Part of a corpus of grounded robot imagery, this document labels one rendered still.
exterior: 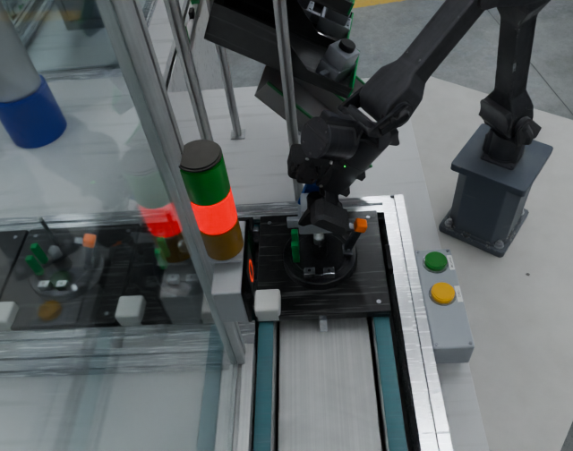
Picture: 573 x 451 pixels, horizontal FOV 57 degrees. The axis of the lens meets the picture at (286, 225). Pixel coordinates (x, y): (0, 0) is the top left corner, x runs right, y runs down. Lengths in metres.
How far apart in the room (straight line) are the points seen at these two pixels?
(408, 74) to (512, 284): 0.56
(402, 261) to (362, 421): 0.31
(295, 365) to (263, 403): 0.10
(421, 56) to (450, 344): 0.47
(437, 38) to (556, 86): 2.52
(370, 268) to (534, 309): 0.34
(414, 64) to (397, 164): 0.61
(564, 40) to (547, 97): 0.59
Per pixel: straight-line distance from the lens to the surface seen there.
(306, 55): 1.06
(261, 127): 1.49
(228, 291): 0.66
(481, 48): 3.50
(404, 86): 0.76
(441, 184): 1.32
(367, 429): 0.92
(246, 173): 1.36
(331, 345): 0.98
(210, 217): 0.61
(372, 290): 0.98
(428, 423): 0.88
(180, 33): 0.94
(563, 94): 3.23
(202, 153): 0.57
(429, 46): 0.78
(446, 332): 0.96
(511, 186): 1.06
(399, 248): 1.06
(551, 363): 1.09
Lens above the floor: 1.78
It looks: 49 degrees down
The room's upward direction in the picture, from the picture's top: 8 degrees counter-clockwise
